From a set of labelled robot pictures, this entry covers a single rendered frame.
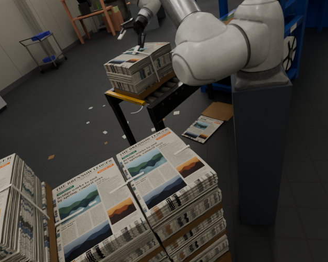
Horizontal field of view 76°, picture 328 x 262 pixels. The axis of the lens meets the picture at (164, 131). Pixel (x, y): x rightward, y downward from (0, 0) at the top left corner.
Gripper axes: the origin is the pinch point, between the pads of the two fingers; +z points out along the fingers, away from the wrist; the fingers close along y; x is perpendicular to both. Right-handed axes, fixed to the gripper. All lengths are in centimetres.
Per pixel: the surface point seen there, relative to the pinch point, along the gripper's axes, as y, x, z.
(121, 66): -0.2, -7.1, 15.0
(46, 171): 59, 116, 125
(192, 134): 115, 3, 14
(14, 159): -35, -38, 77
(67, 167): 68, 97, 109
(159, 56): 15.4, -13.7, -5.2
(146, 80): 15.6, -14.5, 13.4
